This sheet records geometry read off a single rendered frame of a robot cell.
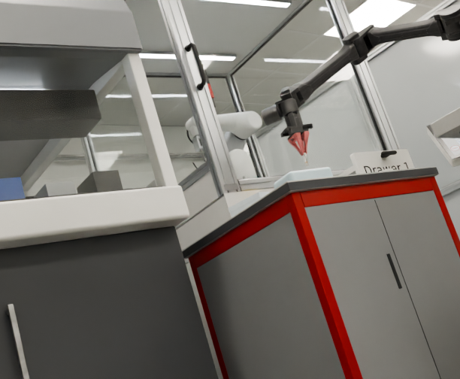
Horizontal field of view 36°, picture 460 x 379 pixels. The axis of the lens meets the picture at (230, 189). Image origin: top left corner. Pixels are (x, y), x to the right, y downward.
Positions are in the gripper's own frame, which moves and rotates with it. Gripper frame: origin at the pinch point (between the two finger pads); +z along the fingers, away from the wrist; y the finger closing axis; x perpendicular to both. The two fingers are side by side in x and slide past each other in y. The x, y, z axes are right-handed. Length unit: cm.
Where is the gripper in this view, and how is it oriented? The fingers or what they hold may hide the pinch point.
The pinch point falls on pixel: (304, 153)
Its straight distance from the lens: 248.9
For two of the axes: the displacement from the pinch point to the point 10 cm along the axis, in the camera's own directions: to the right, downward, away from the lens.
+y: -9.2, 1.6, -3.7
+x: 3.0, -3.3, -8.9
